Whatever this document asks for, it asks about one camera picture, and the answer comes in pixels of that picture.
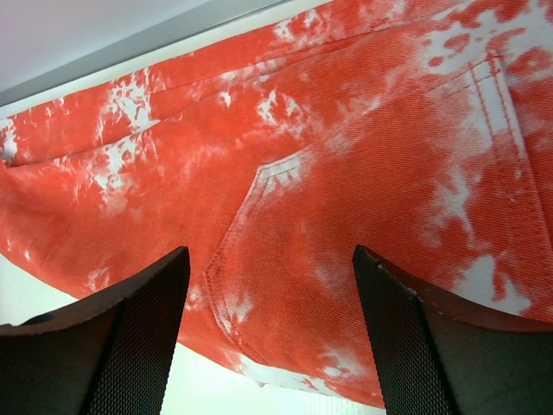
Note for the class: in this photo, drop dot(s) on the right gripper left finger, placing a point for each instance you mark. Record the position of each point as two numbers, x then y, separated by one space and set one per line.
109 353

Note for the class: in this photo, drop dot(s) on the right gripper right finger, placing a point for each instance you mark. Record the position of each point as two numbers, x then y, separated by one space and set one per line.
438 353

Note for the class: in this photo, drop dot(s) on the orange white tie-dye trousers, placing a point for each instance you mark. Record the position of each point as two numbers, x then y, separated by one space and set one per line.
419 129

